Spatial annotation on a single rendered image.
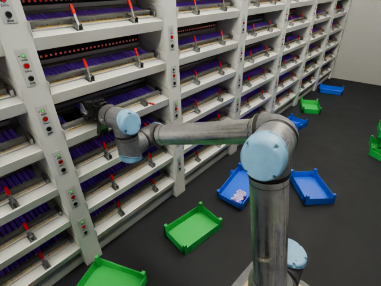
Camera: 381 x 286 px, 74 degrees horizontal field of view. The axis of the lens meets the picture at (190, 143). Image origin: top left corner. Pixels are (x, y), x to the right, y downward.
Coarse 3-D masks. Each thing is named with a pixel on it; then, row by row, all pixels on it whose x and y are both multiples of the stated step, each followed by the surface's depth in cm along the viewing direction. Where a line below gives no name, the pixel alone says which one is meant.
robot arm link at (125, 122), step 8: (112, 112) 96; (120, 112) 93; (128, 112) 93; (104, 120) 98; (112, 120) 94; (120, 120) 91; (128, 120) 93; (136, 120) 95; (112, 128) 98; (120, 128) 92; (128, 128) 93; (136, 128) 96; (120, 136) 96; (128, 136) 96
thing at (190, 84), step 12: (204, 60) 185; (216, 60) 193; (228, 60) 190; (180, 72) 167; (192, 72) 171; (204, 72) 172; (216, 72) 181; (228, 72) 185; (180, 84) 159; (192, 84) 162; (204, 84) 165
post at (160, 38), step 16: (160, 0) 120; (176, 16) 130; (160, 32) 129; (176, 32) 133; (160, 48) 133; (176, 48) 137; (176, 64) 141; (160, 80) 144; (176, 96) 149; (160, 112) 156; (176, 160) 170; (176, 176) 176; (176, 192) 182
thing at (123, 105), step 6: (156, 90) 144; (144, 96) 137; (150, 96) 141; (156, 96) 142; (126, 102) 130; (132, 102) 132; (126, 108) 129; (78, 120) 114; (84, 120) 116; (66, 126) 110; (72, 126) 112
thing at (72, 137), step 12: (132, 84) 144; (156, 84) 147; (84, 96) 125; (168, 96) 144; (132, 108) 131; (144, 108) 134; (156, 108) 142; (72, 132) 111; (84, 132) 112; (96, 132) 117; (72, 144) 110
